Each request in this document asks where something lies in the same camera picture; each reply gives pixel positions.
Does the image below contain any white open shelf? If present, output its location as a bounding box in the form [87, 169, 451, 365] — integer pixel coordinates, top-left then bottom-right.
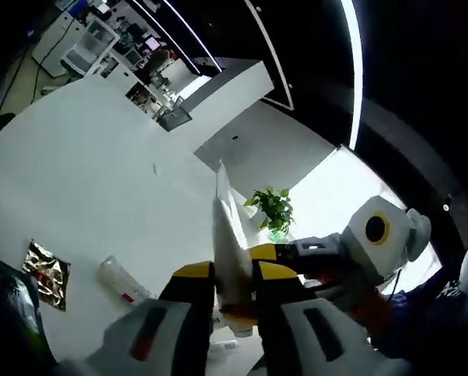
[59, 18, 121, 74]

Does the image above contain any clear plastic tube packet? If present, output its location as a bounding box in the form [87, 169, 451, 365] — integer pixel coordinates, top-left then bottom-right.
[95, 254, 157, 306]

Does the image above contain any gold foil skincare sachet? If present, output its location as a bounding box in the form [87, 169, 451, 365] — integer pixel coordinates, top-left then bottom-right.
[21, 238, 72, 313]

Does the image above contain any white pillar cabinet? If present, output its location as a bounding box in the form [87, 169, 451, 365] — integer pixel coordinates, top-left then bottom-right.
[176, 57, 275, 121]

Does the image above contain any person's right hand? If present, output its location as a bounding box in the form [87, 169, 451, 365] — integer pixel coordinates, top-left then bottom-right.
[351, 287, 395, 342]

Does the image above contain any green potted plant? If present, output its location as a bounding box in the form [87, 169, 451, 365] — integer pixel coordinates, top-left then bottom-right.
[243, 186, 297, 238]

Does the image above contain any grey tray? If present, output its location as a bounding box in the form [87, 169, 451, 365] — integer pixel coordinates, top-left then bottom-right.
[157, 106, 193, 132]

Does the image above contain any white skincare tube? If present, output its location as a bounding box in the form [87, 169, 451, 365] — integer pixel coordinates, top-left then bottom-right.
[211, 163, 259, 338]

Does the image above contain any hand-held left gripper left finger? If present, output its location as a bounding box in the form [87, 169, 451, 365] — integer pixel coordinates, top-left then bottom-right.
[87, 261, 216, 376]

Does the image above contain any curved ceiling light strip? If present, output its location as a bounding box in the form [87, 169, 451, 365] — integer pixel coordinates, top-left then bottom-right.
[337, 0, 365, 152]

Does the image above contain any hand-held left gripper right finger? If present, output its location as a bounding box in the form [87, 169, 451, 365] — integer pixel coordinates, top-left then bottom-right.
[253, 258, 413, 376]

